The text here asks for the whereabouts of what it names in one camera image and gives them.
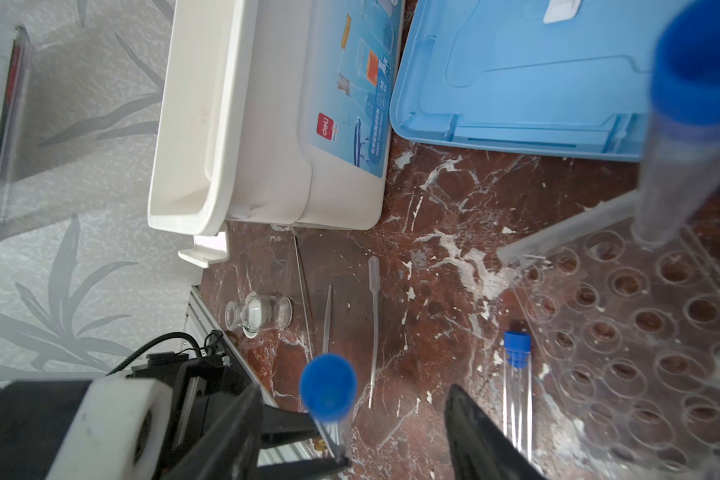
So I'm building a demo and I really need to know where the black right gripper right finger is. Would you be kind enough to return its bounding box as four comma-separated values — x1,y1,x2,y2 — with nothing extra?
444,384,544,480

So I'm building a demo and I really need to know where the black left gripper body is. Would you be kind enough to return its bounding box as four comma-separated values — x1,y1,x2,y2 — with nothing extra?
0,354,351,479

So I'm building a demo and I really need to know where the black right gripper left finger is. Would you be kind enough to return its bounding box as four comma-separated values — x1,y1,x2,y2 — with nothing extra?
163,385,263,479

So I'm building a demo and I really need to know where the blue capped test tube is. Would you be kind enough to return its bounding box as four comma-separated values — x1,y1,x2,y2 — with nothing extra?
502,331,533,462
299,353,357,461
632,1,720,248

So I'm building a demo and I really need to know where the clear acrylic test tube rack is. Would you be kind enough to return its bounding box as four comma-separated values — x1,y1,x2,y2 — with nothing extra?
497,193,720,479

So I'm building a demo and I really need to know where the white plastic storage bin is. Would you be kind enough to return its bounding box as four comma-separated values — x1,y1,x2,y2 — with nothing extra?
147,1,405,268

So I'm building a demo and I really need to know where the thin glass stirring rod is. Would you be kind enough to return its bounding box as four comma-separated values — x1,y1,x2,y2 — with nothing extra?
293,232,313,362

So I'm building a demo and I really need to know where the small clear glass beaker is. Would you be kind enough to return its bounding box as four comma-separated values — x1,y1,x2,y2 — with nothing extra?
225,292,293,339

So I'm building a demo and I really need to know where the clear plastic dropper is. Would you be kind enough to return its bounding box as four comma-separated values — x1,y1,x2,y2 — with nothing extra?
321,284,333,354

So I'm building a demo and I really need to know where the clear plastic pipette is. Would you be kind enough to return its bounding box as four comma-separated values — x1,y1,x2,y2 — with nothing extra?
368,256,381,409

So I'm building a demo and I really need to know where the blue plastic bin lid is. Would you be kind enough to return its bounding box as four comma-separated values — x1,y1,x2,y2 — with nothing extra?
390,1,683,162

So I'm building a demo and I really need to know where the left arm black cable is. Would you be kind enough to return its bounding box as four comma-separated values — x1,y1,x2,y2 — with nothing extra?
106,331,224,377

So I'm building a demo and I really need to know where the clear acrylic wall shelf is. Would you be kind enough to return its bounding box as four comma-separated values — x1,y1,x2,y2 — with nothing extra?
0,23,34,262

